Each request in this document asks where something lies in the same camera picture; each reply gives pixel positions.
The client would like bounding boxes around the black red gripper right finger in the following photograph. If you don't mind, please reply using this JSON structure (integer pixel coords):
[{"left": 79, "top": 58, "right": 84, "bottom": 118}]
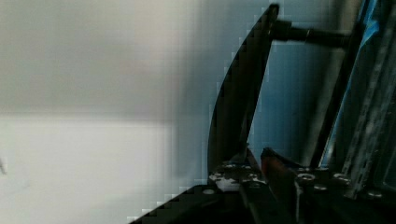
[{"left": 261, "top": 147, "right": 356, "bottom": 224}]

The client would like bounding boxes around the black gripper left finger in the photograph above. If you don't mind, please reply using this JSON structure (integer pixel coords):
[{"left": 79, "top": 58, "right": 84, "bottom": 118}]
[{"left": 205, "top": 148, "right": 277, "bottom": 224}]

